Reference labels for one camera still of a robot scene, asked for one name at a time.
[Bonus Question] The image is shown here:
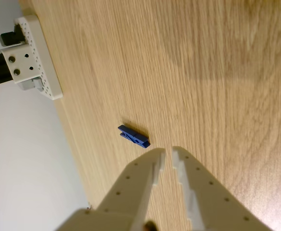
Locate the cream gripper right finger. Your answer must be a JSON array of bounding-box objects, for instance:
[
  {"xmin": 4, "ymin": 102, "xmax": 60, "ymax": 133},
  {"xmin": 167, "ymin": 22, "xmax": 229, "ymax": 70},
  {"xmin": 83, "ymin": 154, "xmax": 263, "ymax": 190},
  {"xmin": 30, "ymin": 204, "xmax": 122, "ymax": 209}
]
[{"xmin": 171, "ymin": 146, "xmax": 272, "ymax": 231}]

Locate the cream gripper left finger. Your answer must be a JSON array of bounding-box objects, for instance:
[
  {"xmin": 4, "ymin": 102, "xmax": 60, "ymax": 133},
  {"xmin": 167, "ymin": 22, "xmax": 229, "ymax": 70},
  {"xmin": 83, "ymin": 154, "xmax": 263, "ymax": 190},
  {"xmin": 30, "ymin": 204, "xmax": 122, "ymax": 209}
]
[{"xmin": 55, "ymin": 148, "xmax": 166, "ymax": 231}]

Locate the blue clothes peg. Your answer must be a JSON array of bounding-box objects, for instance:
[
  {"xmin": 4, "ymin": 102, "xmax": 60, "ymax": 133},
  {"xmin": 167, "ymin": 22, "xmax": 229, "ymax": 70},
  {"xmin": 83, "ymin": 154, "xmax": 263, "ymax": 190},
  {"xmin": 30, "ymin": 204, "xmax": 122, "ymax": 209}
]
[{"xmin": 117, "ymin": 124, "xmax": 151, "ymax": 149}]

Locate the black clamp block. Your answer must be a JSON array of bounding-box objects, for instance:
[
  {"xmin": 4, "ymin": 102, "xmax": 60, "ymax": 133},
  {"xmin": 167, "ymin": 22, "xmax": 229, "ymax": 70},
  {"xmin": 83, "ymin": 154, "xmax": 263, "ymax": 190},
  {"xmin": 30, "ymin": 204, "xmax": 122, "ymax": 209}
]
[{"xmin": 0, "ymin": 25, "xmax": 27, "ymax": 47}]

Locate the white perforated base plate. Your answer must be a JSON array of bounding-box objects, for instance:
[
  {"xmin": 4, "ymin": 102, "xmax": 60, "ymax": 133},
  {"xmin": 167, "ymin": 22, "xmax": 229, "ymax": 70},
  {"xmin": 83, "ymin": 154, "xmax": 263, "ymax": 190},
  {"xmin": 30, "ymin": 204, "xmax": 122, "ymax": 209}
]
[{"xmin": 13, "ymin": 14, "xmax": 64, "ymax": 101}]

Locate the white mounting bracket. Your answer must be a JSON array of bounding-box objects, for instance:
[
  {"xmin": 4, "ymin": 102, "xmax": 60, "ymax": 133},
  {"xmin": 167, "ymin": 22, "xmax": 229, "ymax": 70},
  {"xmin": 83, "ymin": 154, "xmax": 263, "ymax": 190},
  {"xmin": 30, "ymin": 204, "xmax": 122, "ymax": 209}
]
[{"xmin": 0, "ymin": 45, "xmax": 44, "ymax": 91}]

